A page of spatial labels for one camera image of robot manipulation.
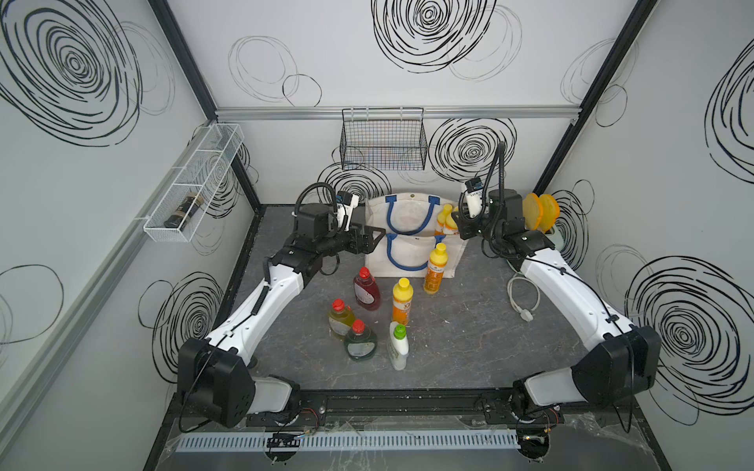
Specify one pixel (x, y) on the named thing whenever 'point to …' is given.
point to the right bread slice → (550, 212)
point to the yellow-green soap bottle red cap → (340, 319)
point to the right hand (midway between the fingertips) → (462, 210)
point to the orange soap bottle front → (450, 220)
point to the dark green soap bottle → (360, 342)
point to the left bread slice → (533, 210)
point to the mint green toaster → (556, 238)
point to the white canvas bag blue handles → (409, 221)
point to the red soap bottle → (366, 289)
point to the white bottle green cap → (399, 345)
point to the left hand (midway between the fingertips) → (372, 229)
